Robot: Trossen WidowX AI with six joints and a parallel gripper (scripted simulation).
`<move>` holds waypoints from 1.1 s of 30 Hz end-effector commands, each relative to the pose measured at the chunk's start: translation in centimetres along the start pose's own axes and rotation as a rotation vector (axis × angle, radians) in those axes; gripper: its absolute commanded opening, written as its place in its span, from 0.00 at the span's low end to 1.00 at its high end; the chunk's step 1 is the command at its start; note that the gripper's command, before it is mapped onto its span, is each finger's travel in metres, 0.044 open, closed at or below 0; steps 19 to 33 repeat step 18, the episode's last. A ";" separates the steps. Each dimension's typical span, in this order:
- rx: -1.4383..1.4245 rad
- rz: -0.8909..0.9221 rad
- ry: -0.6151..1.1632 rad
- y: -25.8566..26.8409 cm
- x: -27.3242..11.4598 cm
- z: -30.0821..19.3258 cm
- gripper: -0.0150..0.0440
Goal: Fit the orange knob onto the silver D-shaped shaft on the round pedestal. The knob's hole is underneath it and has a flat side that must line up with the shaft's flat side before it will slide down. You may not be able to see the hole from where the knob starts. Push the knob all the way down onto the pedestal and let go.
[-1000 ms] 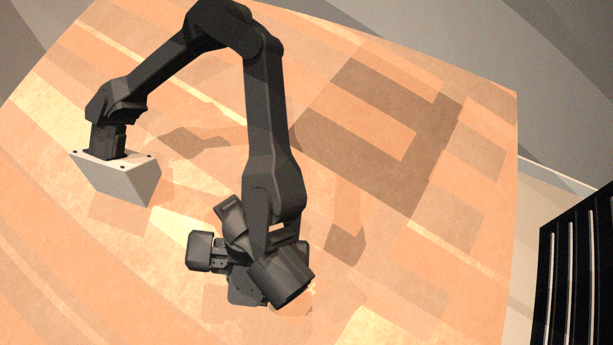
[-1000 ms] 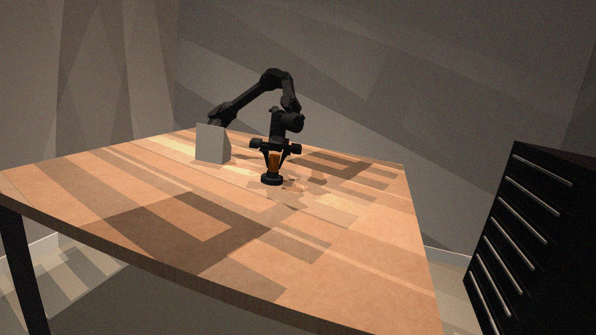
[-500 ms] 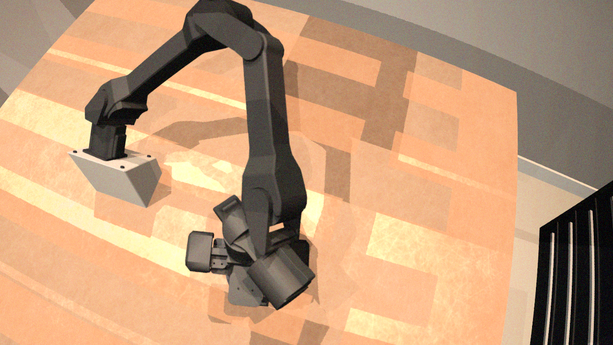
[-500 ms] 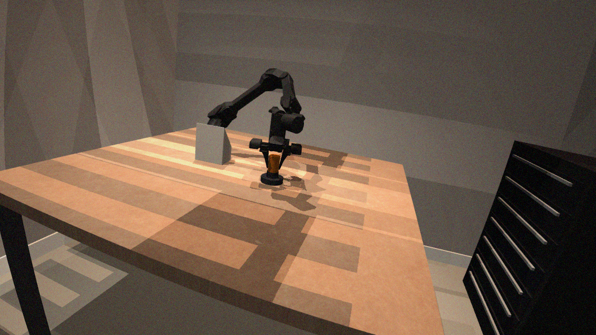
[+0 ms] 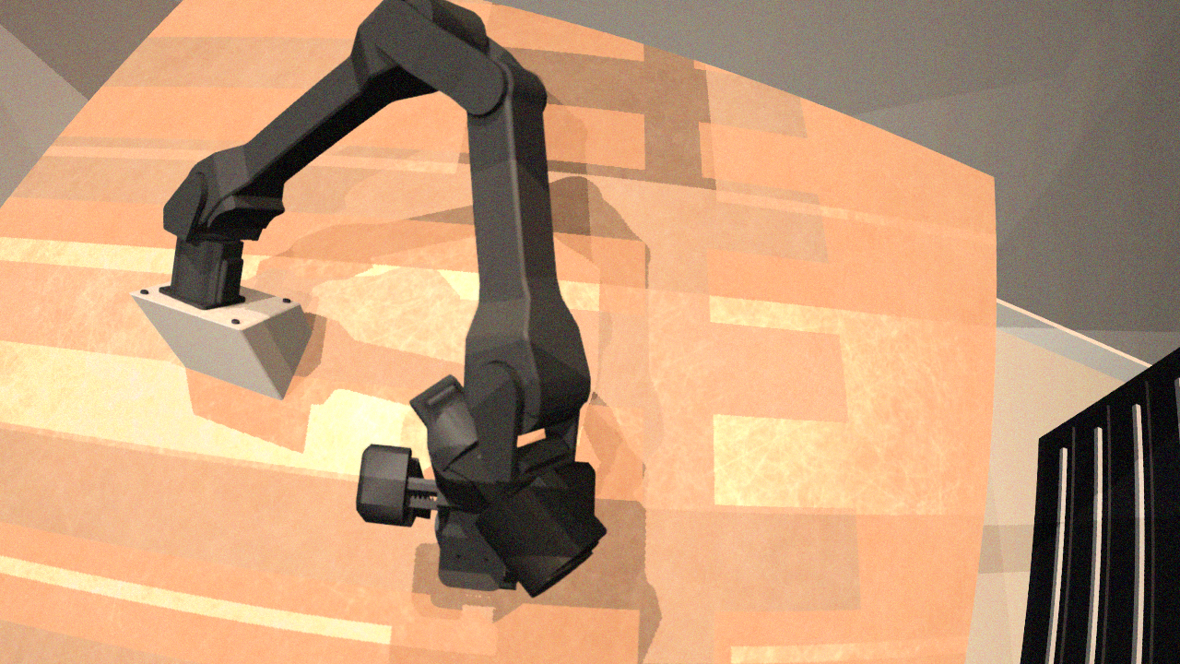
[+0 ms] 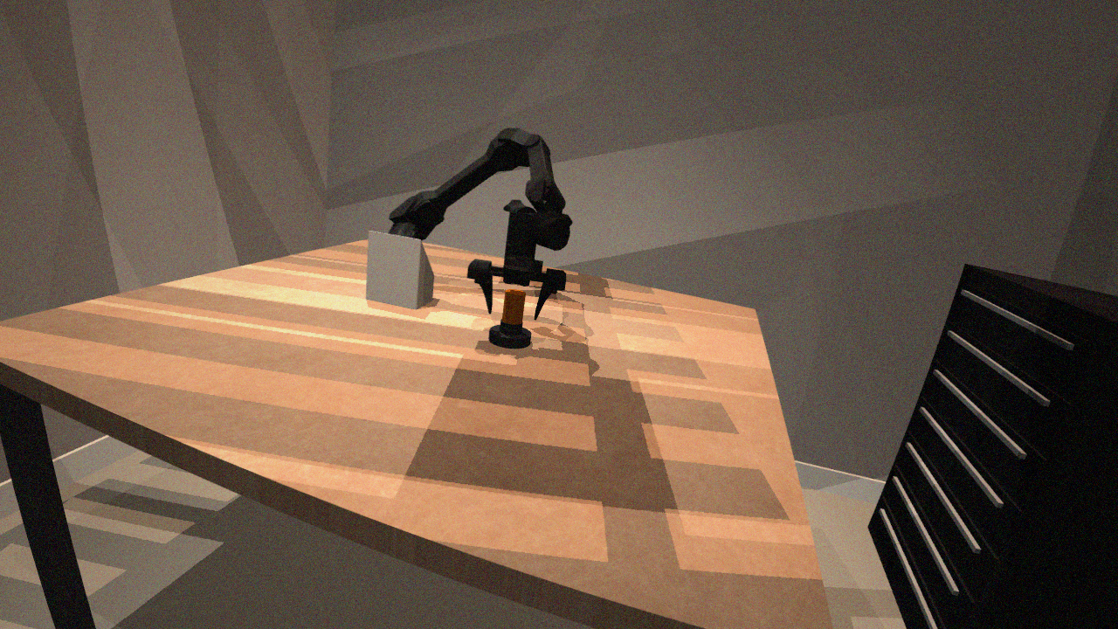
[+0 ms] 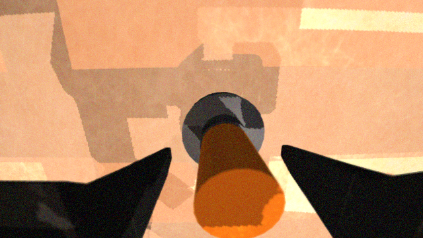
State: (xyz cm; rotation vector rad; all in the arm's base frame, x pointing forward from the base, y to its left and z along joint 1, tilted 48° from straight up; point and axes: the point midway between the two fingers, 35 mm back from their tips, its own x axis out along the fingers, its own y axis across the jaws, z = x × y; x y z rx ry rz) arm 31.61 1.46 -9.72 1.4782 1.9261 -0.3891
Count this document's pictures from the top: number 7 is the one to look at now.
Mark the orange knob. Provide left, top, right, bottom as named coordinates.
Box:
left=193, top=124, right=286, bottom=238

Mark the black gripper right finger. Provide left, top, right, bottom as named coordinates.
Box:
left=280, top=145, right=423, bottom=238

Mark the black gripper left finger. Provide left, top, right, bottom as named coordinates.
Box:
left=0, top=147, right=172, bottom=238

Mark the grey round pedestal with d-shaped shaft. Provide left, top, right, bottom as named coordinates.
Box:
left=182, top=92, right=265, bottom=164

